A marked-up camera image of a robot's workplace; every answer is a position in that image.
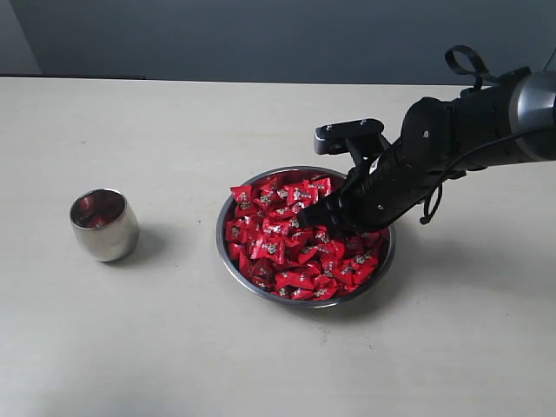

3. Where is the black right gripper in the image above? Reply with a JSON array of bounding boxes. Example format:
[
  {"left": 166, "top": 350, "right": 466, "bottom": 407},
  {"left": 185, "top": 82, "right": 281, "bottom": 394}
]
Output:
[{"left": 296, "top": 144, "right": 443, "bottom": 241}]

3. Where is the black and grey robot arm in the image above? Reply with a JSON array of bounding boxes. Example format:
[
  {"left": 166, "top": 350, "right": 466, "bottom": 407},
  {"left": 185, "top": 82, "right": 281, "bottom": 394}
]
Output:
[{"left": 298, "top": 68, "right": 555, "bottom": 233}]

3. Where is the pile of red wrapped candies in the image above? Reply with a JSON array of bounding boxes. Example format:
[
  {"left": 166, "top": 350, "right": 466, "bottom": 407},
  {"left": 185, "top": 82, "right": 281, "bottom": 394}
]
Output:
[{"left": 223, "top": 170, "right": 391, "bottom": 302}]

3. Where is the steel bowl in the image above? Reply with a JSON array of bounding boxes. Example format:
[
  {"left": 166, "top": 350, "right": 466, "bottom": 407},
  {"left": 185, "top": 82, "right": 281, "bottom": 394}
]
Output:
[{"left": 215, "top": 166, "right": 397, "bottom": 309}]

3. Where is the stainless steel cup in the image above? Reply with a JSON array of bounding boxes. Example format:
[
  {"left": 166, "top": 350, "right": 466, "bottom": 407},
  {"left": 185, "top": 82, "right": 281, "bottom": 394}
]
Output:
[{"left": 69, "top": 189, "right": 140, "bottom": 262}]

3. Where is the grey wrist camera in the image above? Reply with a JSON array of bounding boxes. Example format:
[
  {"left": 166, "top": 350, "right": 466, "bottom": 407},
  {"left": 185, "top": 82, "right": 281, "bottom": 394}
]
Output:
[{"left": 314, "top": 118, "right": 390, "bottom": 166}]

